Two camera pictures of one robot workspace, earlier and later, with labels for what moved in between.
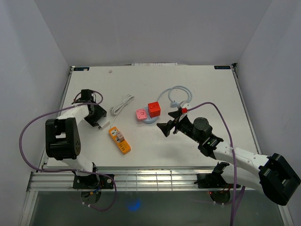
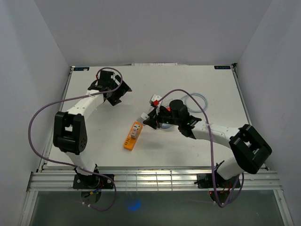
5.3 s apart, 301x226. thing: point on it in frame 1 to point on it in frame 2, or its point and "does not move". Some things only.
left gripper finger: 101,110 to 125,86
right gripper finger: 175,114 to 153,114
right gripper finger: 165,127 to 151,122
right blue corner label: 222,67 does not move
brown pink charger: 120,135 to 134,133
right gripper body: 185,126 to 163,116
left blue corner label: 81,69 does not move
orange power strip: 119,139 to 132,136
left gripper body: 96,115 to 119,92
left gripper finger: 91,121 to 114,100
